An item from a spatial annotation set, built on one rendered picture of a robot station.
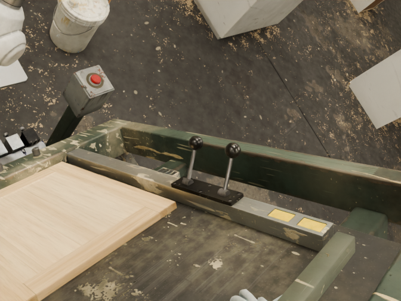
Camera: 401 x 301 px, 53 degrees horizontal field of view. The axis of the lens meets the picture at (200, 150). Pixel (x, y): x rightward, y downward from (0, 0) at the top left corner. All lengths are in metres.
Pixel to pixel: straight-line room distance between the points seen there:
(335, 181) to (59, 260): 0.66
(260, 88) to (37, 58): 1.84
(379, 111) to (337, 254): 4.21
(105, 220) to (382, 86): 3.82
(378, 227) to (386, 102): 3.61
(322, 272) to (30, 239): 0.79
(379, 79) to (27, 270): 4.01
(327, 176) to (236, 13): 2.49
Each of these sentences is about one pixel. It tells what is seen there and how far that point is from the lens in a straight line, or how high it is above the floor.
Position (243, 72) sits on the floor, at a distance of 3.56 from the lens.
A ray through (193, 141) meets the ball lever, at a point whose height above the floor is 1.44.
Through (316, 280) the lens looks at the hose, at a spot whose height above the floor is 1.95.
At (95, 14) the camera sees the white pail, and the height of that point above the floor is 0.36.
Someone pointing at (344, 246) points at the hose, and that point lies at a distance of 0.43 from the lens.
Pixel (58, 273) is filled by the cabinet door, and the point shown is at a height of 1.34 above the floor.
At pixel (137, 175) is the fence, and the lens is 1.15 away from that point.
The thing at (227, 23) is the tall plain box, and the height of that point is 0.20.
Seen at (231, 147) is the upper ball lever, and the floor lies 1.54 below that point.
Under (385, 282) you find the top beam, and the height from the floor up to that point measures 1.85.
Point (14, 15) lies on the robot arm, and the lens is 1.42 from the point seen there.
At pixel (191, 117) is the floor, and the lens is 2.98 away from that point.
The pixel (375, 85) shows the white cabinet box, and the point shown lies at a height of 0.24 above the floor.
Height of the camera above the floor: 2.21
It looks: 50 degrees down
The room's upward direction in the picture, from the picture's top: 54 degrees clockwise
